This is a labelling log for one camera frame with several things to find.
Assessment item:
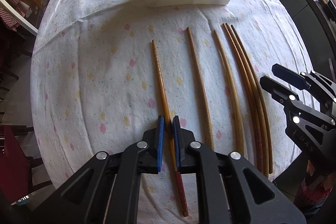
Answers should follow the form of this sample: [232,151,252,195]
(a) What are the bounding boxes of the dark wooden chopstick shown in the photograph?
[222,23,264,174]

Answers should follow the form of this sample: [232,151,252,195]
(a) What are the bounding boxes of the light wooden chopstick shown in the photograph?
[213,30,244,155]

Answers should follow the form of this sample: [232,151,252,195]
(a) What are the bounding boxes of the red-handled wooden chopstick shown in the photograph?
[151,40,189,217]

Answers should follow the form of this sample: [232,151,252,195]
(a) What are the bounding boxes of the brown wooden chopstick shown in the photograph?
[186,27,215,150]

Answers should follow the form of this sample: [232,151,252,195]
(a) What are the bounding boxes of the person's hand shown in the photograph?
[294,160,335,206]

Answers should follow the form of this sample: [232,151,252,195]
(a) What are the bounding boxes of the red chair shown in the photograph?
[0,126,32,203]

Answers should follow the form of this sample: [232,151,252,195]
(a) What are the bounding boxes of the white floral tablecloth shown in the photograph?
[30,0,320,224]

